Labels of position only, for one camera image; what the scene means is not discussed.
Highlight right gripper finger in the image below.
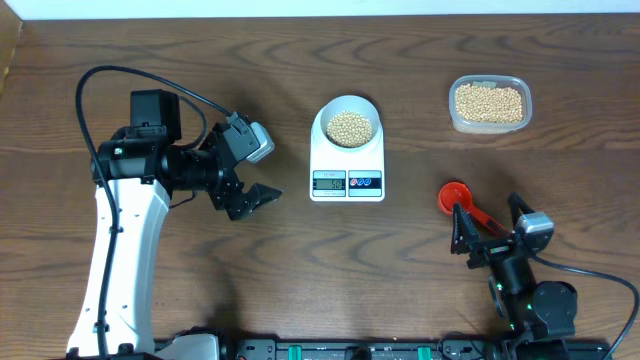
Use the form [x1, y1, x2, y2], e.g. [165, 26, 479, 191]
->
[507, 192, 534, 220]
[450, 203, 480, 254]

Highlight red measuring scoop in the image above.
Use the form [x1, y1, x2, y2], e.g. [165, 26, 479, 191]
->
[437, 181, 510, 236]

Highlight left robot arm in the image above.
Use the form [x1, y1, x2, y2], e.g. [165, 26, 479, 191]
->
[66, 89, 281, 359]

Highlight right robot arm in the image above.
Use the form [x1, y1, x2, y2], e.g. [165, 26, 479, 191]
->
[451, 193, 577, 360]

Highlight white digital kitchen scale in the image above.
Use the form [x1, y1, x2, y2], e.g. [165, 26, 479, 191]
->
[309, 110, 385, 202]

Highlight soybeans in bowl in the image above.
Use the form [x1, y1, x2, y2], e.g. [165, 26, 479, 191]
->
[326, 110, 374, 148]

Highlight grey round bowl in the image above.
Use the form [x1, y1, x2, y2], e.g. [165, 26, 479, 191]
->
[318, 95, 383, 150]

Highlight pile of soybeans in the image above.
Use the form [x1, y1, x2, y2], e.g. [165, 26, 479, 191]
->
[454, 84, 524, 123]

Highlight clear plastic container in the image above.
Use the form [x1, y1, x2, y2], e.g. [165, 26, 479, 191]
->
[449, 75, 533, 134]

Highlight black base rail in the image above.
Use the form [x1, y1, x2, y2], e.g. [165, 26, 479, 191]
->
[219, 335, 611, 360]

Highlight right black cable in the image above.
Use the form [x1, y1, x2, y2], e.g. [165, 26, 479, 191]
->
[529, 252, 640, 360]

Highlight black cable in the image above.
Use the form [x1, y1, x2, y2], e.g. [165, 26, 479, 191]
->
[74, 65, 236, 360]
[529, 252, 640, 360]

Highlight left black cable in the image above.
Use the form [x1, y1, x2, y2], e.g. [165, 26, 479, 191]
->
[74, 65, 236, 360]

